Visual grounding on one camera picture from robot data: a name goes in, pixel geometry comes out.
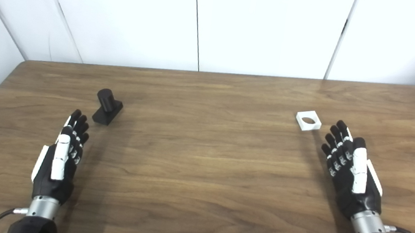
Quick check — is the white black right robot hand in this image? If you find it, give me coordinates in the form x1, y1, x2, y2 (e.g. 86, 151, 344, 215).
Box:
315, 119, 390, 223

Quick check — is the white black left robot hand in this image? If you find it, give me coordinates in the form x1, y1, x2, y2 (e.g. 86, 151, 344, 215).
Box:
29, 106, 92, 208

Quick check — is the white square piece with hole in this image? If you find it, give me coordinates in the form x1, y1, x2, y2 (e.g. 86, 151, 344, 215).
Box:
294, 109, 323, 133

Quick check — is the black peg with square base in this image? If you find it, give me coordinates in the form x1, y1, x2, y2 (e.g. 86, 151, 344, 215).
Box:
91, 88, 125, 127

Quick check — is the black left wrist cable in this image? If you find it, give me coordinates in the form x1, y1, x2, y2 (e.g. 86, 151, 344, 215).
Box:
0, 206, 28, 233

